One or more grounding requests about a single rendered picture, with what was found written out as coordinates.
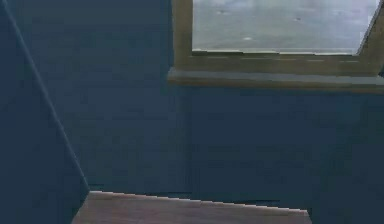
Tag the olive framed window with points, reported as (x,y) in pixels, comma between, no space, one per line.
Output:
(280,66)

